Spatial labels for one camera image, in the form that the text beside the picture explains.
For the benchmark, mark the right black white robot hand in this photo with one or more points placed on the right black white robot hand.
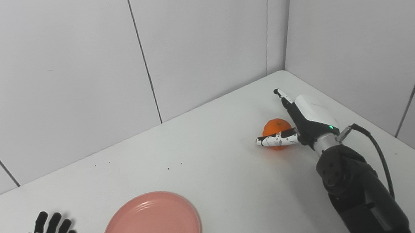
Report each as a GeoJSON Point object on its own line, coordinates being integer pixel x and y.
{"type": "Point", "coordinates": [313, 120]}

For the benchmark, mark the orange fruit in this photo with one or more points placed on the orange fruit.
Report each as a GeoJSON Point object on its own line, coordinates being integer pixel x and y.
{"type": "Point", "coordinates": [275, 126]}

